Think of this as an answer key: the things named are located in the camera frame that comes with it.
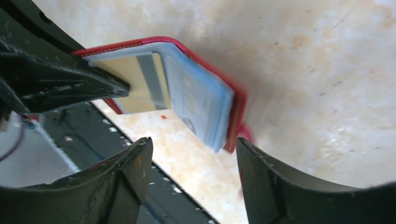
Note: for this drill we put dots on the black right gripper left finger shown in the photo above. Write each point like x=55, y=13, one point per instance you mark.
x=110, y=192

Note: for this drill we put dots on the cream credit card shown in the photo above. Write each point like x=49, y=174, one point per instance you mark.
x=146, y=77

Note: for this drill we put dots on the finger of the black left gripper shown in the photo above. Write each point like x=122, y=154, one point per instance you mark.
x=36, y=77
x=31, y=17

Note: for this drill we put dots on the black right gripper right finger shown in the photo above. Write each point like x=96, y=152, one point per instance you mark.
x=277, y=193

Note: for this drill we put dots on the red card holder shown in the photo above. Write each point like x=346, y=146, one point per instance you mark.
x=207, y=100

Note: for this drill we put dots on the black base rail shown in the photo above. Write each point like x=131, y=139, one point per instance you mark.
x=86, y=137

